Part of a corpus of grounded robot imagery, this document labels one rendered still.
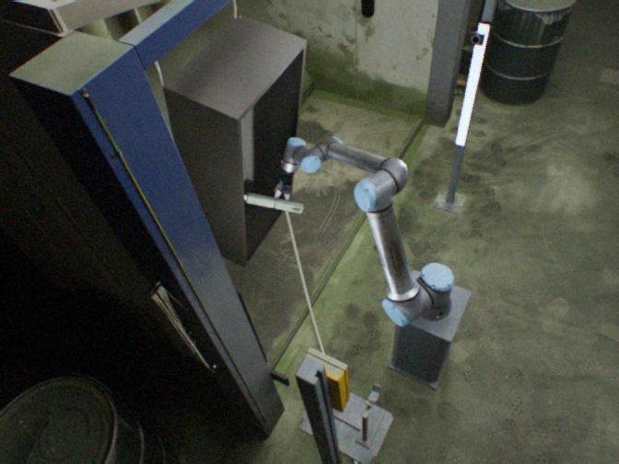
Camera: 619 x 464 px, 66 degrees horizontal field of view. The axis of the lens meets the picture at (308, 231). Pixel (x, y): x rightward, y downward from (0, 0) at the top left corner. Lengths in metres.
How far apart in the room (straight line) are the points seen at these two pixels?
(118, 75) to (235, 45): 1.23
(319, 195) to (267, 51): 1.73
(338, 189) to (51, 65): 2.88
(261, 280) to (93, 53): 2.41
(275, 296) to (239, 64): 1.64
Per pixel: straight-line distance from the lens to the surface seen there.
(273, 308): 3.17
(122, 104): 1.09
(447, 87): 4.12
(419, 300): 2.18
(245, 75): 2.10
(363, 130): 4.25
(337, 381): 1.31
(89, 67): 1.07
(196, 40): 4.01
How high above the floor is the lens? 2.77
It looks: 51 degrees down
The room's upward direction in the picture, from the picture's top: 9 degrees counter-clockwise
